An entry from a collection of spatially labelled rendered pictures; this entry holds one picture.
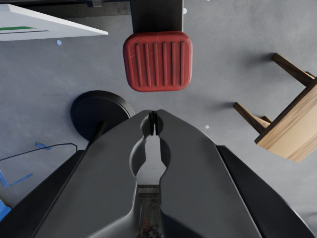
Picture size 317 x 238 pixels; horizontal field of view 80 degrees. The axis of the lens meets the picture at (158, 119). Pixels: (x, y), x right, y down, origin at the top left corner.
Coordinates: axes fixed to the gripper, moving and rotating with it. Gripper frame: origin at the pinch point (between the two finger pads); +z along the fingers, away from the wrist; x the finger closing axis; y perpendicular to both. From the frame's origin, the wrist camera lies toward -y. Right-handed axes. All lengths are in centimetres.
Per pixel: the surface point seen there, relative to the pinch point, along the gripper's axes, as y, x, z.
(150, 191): 117, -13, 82
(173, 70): 0.3, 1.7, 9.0
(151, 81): 1.5, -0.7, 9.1
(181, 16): -4.1, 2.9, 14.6
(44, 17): -3.9, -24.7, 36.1
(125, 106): 44, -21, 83
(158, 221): 119, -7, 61
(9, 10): -5.6, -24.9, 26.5
